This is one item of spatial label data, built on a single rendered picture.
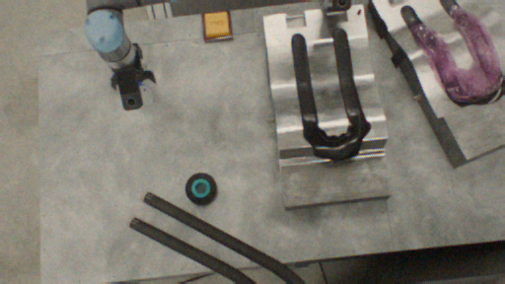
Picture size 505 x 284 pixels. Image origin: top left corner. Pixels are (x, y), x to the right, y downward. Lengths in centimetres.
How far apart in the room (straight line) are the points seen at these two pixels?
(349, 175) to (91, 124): 69
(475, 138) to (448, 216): 21
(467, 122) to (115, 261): 93
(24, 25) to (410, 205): 184
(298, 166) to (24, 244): 135
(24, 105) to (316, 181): 150
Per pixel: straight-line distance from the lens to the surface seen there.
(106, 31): 131
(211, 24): 168
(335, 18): 165
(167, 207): 154
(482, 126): 157
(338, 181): 152
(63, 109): 172
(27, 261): 254
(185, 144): 161
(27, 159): 260
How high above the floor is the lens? 234
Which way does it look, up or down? 75 degrees down
